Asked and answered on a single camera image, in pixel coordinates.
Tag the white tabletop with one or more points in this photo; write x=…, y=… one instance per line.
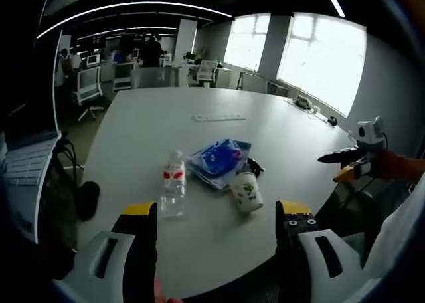
x=206, y=133

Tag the white computer monitor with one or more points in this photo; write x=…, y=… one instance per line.
x=93, y=60

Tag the small items at table edge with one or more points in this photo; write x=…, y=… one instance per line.
x=308, y=104

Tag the open laptop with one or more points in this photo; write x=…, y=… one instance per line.
x=28, y=140

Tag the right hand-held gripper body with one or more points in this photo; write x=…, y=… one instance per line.
x=368, y=135

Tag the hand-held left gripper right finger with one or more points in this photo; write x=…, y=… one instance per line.
x=308, y=246

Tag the blue plastic package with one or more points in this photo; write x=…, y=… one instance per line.
x=217, y=160

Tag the clear plastic water bottle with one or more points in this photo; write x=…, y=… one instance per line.
x=172, y=183

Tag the white power strip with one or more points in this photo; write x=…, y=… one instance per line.
x=219, y=117

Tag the person's left hand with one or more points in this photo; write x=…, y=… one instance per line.
x=164, y=293

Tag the white paper cup green print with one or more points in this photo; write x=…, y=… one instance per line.
x=247, y=191

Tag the white mesh office chair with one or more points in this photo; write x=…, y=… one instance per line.
x=206, y=71
x=89, y=87

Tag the green potted plant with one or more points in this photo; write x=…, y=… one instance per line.
x=191, y=56

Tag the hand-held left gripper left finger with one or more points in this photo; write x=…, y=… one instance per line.
x=109, y=250

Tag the black round stool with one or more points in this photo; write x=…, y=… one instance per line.
x=88, y=200

